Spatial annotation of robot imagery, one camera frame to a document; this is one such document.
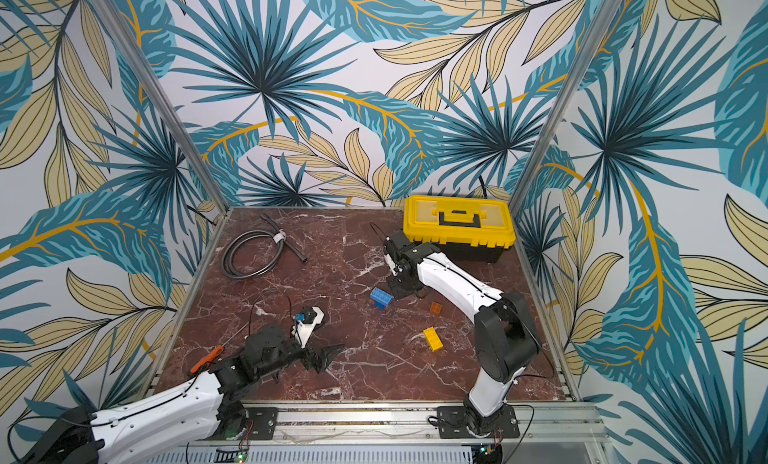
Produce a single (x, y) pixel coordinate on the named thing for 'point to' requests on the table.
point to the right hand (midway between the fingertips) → (403, 287)
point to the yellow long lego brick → (433, 338)
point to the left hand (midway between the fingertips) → (332, 338)
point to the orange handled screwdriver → (216, 352)
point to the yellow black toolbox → (464, 228)
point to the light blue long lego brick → (381, 298)
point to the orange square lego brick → (435, 308)
